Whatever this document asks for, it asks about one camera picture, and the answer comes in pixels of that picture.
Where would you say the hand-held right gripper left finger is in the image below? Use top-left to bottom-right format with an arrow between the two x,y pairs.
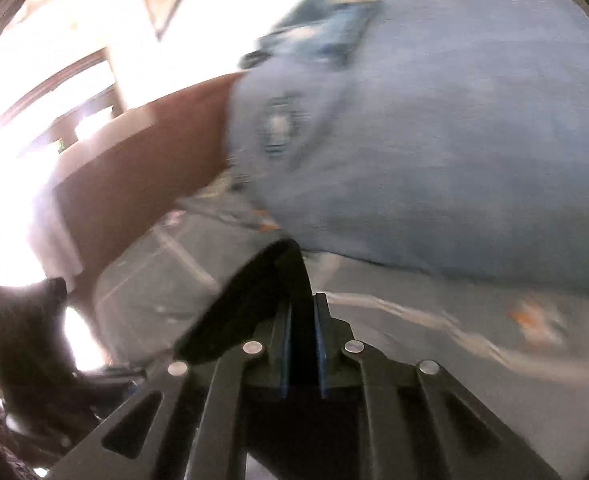
49,305 -> 295,480

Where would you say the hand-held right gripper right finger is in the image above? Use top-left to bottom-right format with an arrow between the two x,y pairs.
313,292 -> 563,480

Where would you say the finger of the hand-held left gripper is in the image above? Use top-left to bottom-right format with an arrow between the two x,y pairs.
82,366 -> 148,396

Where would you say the grey star-printed blanket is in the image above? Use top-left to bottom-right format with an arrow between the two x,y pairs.
94,195 -> 589,480

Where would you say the blue plaid pillow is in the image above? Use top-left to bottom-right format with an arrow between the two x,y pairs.
224,0 -> 589,301

